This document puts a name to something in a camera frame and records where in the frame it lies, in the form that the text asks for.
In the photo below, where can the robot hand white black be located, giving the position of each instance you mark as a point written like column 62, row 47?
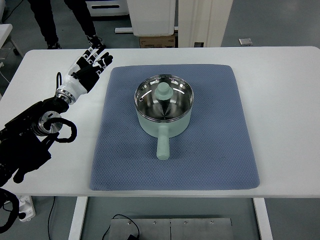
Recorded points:
column 75, row 85

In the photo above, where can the glass lid green knob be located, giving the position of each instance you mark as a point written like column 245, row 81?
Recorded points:
column 163, row 91

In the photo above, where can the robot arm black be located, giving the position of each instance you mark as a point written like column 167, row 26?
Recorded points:
column 25, row 130

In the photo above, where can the person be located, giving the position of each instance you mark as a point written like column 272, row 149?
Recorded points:
column 45, row 20

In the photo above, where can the white furniture foot bar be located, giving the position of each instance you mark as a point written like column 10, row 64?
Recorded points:
column 123, row 30

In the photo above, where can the white appliance with slot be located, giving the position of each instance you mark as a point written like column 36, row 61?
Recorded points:
column 107, row 11

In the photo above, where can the white side table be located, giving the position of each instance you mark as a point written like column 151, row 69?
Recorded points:
column 5, row 32

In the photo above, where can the brown cardboard box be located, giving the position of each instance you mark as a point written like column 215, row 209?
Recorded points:
column 157, row 41

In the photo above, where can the white cabinet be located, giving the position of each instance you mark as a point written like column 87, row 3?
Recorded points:
column 152, row 17

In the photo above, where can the white power strip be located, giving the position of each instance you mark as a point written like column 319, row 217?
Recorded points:
column 27, row 210

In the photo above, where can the white table leg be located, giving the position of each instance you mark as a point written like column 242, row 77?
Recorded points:
column 76, row 220
column 263, row 220

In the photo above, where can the cream pillar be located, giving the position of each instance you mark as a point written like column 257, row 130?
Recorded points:
column 205, row 20

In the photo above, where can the blue quilted mat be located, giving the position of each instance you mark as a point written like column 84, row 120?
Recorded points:
column 212, row 150

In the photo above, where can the small grey floor plate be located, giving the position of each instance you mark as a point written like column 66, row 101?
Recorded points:
column 245, row 41

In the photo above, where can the grey metal plate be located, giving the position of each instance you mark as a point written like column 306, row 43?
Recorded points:
column 175, row 230

